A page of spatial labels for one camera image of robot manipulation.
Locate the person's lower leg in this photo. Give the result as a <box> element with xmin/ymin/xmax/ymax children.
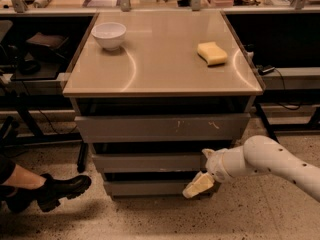
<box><xmin>0</xmin><ymin>156</ymin><xmax>46</xmax><ymax>190</ymax></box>

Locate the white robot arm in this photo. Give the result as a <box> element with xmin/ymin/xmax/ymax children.
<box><xmin>183</xmin><ymin>135</ymin><xmax>320</xmax><ymax>201</ymax></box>

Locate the black table leg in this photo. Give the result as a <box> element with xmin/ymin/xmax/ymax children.
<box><xmin>254</xmin><ymin>103</ymin><xmax>278</xmax><ymax>142</ymax></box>

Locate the white ceramic bowl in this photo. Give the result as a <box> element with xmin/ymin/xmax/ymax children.
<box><xmin>91</xmin><ymin>22</ymin><xmax>126</xmax><ymax>50</ymax></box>

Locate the grey drawer cabinet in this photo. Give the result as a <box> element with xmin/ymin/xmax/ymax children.
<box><xmin>63</xmin><ymin>10</ymin><xmax>263</xmax><ymax>186</ymax></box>

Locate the grey top drawer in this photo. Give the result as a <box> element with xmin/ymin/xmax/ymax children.
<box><xmin>75</xmin><ymin>113</ymin><xmax>250</xmax><ymax>143</ymax></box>

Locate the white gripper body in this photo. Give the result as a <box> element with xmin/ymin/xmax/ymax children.
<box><xmin>202</xmin><ymin>149</ymin><xmax>232</xmax><ymax>183</ymax></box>

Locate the dark box on shelf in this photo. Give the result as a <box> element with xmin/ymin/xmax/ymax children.
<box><xmin>26</xmin><ymin>32</ymin><xmax>69</xmax><ymax>62</ymax></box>

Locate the grey middle drawer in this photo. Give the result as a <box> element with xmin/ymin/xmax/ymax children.
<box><xmin>92</xmin><ymin>152</ymin><xmax>207</xmax><ymax>173</ymax></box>

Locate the grey drawer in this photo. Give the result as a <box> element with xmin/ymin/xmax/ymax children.
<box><xmin>75</xmin><ymin>113</ymin><xmax>250</xmax><ymax>143</ymax></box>
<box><xmin>92</xmin><ymin>152</ymin><xmax>207</xmax><ymax>173</ymax></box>
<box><xmin>103</xmin><ymin>179</ymin><xmax>222</xmax><ymax>198</ymax></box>

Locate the yellow sponge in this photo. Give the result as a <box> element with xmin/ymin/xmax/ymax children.
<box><xmin>197</xmin><ymin>42</ymin><xmax>228</xmax><ymax>66</ymax></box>

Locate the black leather boot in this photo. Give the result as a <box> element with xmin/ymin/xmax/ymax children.
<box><xmin>3</xmin><ymin>174</ymin><xmax>91</xmax><ymax>213</ymax></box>

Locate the black power adapter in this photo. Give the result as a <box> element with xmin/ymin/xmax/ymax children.
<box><xmin>258</xmin><ymin>65</ymin><xmax>275</xmax><ymax>76</ymax></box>

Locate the grey bottom drawer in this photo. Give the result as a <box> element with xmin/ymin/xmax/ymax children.
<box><xmin>103</xmin><ymin>179</ymin><xmax>222</xmax><ymax>198</ymax></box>

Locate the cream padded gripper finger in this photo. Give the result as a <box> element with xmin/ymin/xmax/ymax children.
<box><xmin>182</xmin><ymin>172</ymin><xmax>214</xmax><ymax>199</ymax></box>

